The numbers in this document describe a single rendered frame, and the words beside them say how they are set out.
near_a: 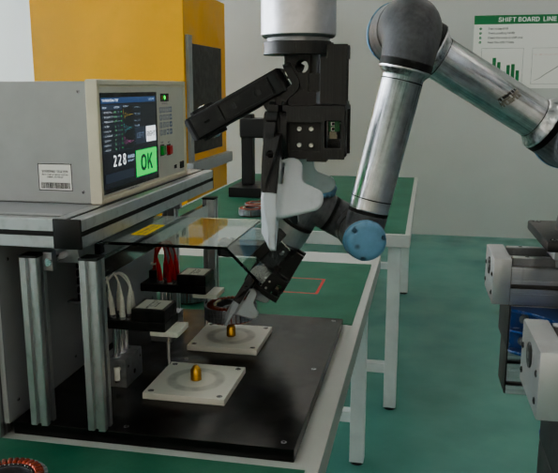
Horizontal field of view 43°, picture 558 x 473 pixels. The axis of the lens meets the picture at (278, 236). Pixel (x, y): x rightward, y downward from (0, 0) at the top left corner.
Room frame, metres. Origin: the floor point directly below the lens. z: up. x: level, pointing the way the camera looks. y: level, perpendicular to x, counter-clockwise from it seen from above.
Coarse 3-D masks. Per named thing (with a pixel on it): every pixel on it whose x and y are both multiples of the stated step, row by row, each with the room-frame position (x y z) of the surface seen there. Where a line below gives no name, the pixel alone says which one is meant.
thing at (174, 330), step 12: (144, 300) 1.27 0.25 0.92; (156, 300) 1.27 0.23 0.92; (168, 300) 1.27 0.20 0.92; (108, 312) 1.28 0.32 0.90; (132, 312) 1.22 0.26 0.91; (144, 312) 1.22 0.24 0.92; (156, 312) 1.21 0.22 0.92; (168, 312) 1.23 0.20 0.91; (108, 324) 1.23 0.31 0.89; (120, 324) 1.23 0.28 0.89; (132, 324) 1.22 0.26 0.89; (144, 324) 1.22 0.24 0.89; (156, 324) 1.21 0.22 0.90; (168, 324) 1.23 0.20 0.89; (180, 324) 1.26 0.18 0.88; (120, 336) 1.26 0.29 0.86; (168, 336) 1.21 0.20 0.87; (120, 348) 1.26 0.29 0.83
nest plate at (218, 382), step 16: (176, 368) 1.29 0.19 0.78; (208, 368) 1.29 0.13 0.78; (224, 368) 1.29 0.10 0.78; (240, 368) 1.29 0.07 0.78; (160, 384) 1.21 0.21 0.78; (176, 384) 1.21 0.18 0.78; (192, 384) 1.21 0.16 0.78; (208, 384) 1.21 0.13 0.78; (224, 384) 1.21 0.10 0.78; (160, 400) 1.17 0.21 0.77; (176, 400) 1.16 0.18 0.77; (192, 400) 1.16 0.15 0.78; (208, 400) 1.15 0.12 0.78; (224, 400) 1.15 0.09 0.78
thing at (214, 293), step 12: (180, 276) 1.46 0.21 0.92; (192, 276) 1.45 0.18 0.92; (204, 276) 1.45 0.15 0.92; (144, 288) 1.47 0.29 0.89; (156, 288) 1.47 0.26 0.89; (168, 288) 1.46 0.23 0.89; (180, 288) 1.46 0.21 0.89; (192, 288) 1.45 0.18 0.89; (204, 288) 1.45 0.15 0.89; (216, 288) 1.49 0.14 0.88
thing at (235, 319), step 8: (232, 296) 1.52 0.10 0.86; (208, 304) 1.46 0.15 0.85; (216, 304) 1.46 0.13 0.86; (224, 304) 1.50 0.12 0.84; (256, 304) 1.47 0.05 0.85; (208, 312) 1.44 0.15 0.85; (216, 312) 1.42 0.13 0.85; (224, 312) 1.42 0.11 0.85; (208, 320) 1.44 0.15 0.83; (216, 320) 1.42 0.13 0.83; (232, 320) 1.42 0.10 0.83; (240, 320) 1.42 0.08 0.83; (248, 320) 1.43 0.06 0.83
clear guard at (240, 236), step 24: (168, 216) 1.35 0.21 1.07; (120, 240) 1.13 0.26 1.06; (144, 240) 1.13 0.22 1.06; (168, 240) 1.13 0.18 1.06; (192, 240) 1.13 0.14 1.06; (216, 240) 1.13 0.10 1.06; (240, 240) 1.15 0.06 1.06; (264, 240) 1.24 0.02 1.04; (240, 264) 1.08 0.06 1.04; (264, 264) 1.15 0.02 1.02
